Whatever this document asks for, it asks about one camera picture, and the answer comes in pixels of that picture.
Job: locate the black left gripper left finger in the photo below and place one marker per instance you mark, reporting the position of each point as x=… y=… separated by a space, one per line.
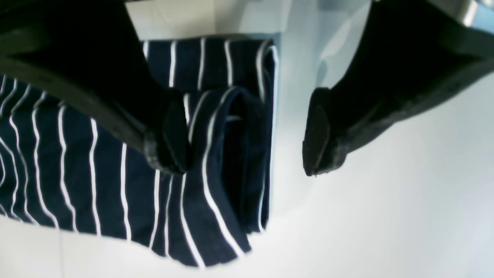
x=87 y=53

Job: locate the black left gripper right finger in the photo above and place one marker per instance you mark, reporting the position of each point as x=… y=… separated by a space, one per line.
x=413 y=56

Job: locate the navy white striped T-shirt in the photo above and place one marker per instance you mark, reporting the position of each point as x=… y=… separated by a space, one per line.
x=193 y=195

